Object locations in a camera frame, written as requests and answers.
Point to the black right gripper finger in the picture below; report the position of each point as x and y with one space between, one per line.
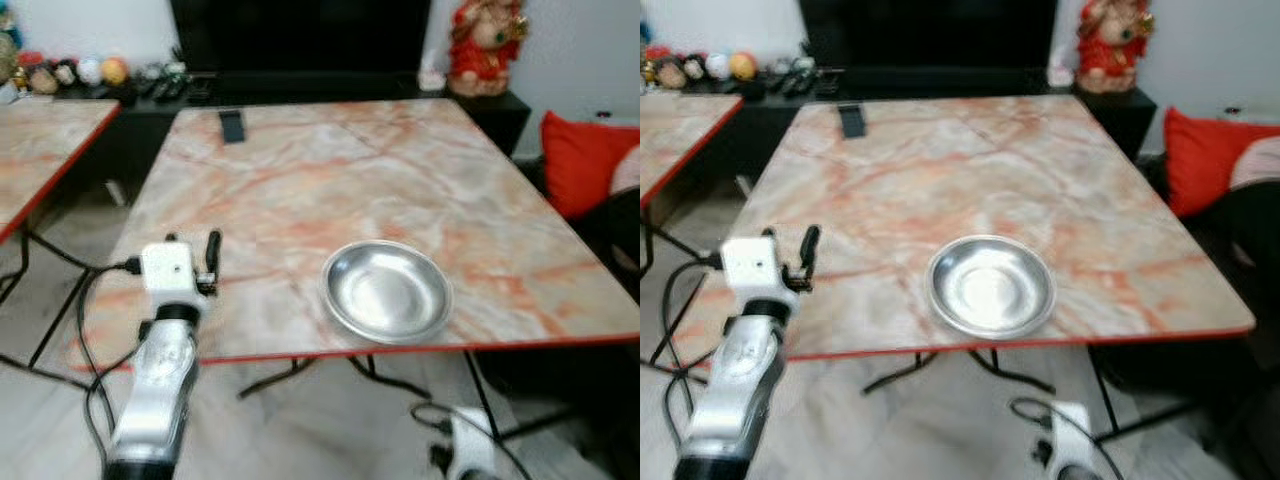
1044 449
441 457

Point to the shallow steel plate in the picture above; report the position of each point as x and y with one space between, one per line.
992 288
388 293

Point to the black phone stand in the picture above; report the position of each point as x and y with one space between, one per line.
232 127
852 122

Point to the marble top table red edge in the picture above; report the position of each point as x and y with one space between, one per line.
40 150
400 170
680 130
1000 165

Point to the black seat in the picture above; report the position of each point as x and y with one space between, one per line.
615 245
1250 250

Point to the pink cushion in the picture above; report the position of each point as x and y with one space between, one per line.
1258 162
628 170

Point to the orange egg figurine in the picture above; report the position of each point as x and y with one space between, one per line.
115 71
744 66

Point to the white egg figurine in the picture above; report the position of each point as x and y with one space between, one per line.
90 71
717 66

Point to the brown plush toy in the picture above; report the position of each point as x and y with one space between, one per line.
669 73
43 79

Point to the black TV console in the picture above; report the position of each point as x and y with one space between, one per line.
300 87
940 82

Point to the red cushion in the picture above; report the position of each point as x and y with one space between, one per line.
580 160
1205 155

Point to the jar with red lid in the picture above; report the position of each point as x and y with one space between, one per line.
30 59
657 52

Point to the black television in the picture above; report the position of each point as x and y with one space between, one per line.
300 35
930 32

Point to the small white container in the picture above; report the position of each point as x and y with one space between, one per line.
432 81
1059 77

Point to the red robed figurine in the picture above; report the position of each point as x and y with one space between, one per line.
1113 48
487 50

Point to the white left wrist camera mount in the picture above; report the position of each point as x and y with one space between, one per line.
170 272
752 268

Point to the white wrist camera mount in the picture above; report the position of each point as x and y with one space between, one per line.
170 272
472 445
752 268
1074 440

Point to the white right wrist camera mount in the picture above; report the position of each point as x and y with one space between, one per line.
472 445
1074 440

